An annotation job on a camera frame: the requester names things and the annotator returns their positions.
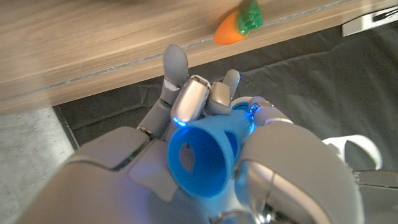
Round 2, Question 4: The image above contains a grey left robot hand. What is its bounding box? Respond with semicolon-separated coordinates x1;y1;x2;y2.
353;169;398;224

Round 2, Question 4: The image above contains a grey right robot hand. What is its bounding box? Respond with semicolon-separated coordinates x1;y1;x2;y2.
14;43;366;224

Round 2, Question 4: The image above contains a white lint roller sheet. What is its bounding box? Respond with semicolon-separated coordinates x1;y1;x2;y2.
322;134;383;171

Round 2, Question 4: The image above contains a white lint roller blue handle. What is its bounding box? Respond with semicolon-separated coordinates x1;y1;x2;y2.
167;95;256;199

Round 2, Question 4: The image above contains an orange toy carrot green top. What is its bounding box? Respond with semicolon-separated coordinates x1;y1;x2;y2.
213;0;264;46

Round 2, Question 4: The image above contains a white power box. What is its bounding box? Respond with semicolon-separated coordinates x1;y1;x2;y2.
341;5;398;37

